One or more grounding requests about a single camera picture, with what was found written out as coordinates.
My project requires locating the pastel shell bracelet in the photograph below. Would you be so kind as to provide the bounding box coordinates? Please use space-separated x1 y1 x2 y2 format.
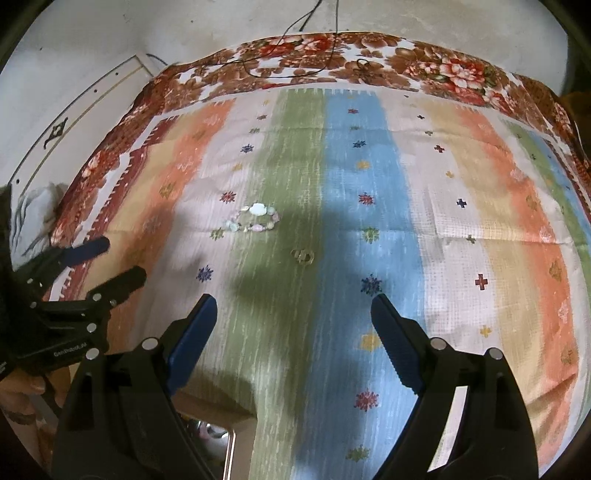
224 201 282 233

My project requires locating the metal jewelry box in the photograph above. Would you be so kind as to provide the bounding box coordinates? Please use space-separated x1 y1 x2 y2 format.
182 416 229 479

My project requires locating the person's left hand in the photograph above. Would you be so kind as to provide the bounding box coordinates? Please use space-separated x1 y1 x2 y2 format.
1 367 71 427

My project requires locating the grey crumpled cloth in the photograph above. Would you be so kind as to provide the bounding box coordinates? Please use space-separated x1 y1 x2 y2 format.
10 183 67 270

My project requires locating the white door panel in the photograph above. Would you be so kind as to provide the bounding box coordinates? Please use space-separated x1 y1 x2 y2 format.
1 53 165 200

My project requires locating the striped colourful bed cover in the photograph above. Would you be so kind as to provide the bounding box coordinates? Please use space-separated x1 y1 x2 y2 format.
45 87 591 480

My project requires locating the floral brown bed sheet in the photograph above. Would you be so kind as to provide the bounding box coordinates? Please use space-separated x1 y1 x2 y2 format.
27 31 591 462

